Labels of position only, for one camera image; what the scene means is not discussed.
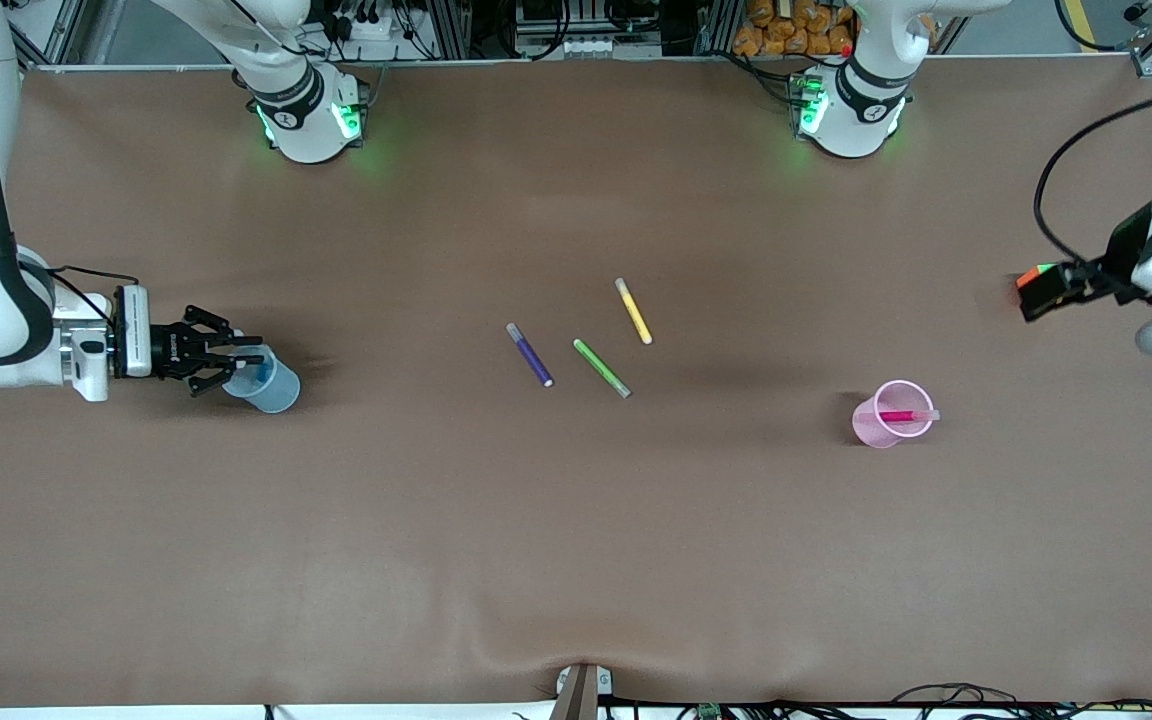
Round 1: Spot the blue mesh cup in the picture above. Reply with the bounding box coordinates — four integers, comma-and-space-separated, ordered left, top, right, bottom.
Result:
220, 345, 302, 415

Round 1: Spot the pink mesh cup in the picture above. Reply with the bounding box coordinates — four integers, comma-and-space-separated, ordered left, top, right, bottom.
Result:
851, 379, 936, 449

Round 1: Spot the purple marker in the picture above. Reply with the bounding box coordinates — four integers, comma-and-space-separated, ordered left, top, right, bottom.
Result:
505, 322, 555, 389

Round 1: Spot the white power strip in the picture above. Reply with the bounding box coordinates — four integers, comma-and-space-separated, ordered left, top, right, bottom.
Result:
328, 8, 399, 43

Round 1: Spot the orange snack bags pile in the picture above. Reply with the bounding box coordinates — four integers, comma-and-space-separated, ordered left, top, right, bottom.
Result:
732, 0, 857, 57

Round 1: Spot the green marker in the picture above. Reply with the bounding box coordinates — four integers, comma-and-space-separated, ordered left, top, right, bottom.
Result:
572, 338, 632, 400

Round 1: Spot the yellow marker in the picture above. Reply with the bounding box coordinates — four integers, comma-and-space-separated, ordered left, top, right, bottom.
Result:
614, 277, 654, 346

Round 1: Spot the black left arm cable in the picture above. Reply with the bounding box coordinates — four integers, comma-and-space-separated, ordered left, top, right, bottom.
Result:
1033, 82, 1152, 269

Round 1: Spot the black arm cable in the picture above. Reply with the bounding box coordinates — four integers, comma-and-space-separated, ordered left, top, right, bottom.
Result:
44, 264, 141, 326
1033, 82, 1152, 269

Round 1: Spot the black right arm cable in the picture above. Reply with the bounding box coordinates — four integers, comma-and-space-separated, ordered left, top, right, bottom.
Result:
44, 264, 141, 326

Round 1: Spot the black floor cables bundle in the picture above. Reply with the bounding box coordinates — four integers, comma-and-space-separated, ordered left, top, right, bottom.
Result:
601, 683, 1152, 720

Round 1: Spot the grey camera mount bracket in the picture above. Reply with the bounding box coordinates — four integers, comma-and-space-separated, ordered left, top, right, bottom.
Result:
548, 663, 615, 720

